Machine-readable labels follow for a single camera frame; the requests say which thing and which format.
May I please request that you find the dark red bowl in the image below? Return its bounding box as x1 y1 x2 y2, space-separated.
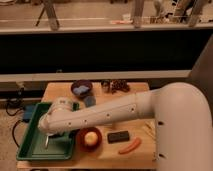
76 127 102 152

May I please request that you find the black cable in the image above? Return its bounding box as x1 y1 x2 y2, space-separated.
4 96 26 148

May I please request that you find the yellow corn husk toy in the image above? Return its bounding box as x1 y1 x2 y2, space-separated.
142 121 156 140

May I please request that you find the black rectangular sponge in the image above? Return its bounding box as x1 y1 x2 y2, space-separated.
107 131 130 143

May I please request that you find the green plastic tray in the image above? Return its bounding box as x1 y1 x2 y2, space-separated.
16 102 76 161

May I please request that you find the brown grape bunch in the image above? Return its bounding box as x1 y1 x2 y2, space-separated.
111 80 130 93

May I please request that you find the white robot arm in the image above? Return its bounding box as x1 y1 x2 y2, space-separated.
38 82 213 171

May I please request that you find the purple bowl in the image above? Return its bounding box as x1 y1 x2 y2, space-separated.
71 80 93 98

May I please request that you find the yellow apple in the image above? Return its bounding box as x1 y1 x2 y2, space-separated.
84 132 98 147

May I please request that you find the orange carrot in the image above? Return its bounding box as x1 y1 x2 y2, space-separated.
118 138 142 154

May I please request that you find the blue cloth in bowl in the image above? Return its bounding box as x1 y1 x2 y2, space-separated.
73 85 89 95

